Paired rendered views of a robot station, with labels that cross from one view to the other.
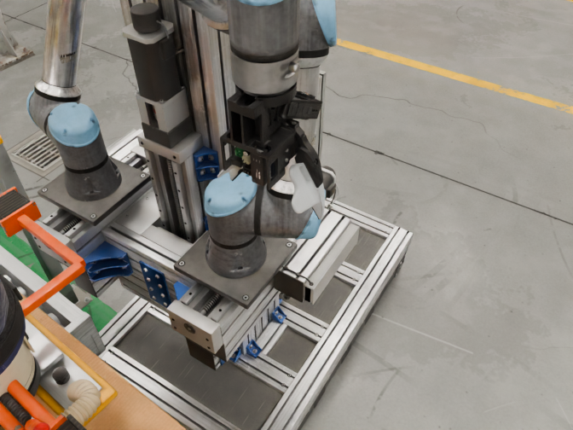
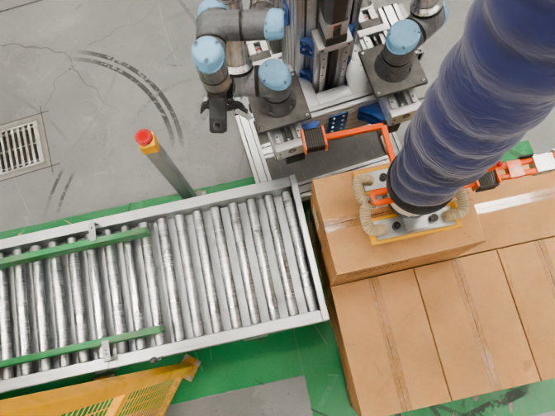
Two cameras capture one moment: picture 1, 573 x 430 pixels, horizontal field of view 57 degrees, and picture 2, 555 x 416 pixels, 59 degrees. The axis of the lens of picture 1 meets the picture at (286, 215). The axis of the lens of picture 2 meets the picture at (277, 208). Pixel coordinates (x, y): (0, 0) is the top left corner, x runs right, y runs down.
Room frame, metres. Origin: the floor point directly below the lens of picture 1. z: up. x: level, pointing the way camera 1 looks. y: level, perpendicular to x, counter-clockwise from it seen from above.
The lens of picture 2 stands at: (0.44, 1.20, 2.84)
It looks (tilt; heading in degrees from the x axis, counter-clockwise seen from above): 75 degrees down; 320
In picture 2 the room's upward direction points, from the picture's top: 10 degrees counter-clockwise
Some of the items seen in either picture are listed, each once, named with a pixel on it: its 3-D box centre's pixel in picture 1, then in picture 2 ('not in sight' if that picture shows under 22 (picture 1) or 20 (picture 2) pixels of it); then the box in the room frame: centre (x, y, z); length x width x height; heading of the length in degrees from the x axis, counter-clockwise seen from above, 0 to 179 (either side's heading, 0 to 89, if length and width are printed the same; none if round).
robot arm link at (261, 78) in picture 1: (267, 65); not in sight; (0.53, 0.02, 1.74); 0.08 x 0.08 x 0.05
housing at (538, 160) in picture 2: not in sight; (542, 163); (0.18, 0.18, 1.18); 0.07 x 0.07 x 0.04; 52
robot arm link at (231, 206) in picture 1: (234, 206); (402, 41); (0.85, 0.12, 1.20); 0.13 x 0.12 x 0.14; 84
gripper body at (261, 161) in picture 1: (263, 127); not in sight; (0.53, 0.03, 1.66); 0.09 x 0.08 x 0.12; 148
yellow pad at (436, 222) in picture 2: not in sight; (414, 222); (0.39, 0.61, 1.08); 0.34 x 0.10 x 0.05; 52
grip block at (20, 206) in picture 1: (11, 211); (314, 139); (0.85, 0.63, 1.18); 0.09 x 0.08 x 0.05; 142
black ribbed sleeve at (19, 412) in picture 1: (15, 409); not in sight; (0.39, 0.45, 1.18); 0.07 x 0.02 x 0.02; 52
